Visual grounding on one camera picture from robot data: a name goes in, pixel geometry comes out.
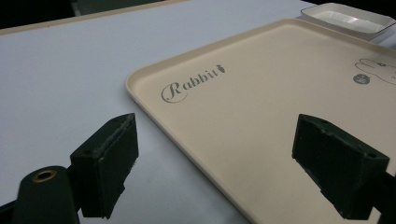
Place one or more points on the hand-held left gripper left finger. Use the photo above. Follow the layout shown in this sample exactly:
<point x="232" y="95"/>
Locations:
<point x="106" y="168"/>

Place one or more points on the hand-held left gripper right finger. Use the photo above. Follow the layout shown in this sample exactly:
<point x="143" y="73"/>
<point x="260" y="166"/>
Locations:
<point x="339" y="161"/>

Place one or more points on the beige plastic tray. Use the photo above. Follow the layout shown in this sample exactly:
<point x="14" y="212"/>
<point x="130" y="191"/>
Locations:
<point x="258" y="124"/>

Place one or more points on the white rectangular dish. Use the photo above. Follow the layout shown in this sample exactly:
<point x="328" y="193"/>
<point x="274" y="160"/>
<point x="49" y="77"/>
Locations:
<point x="348" y="20"/>

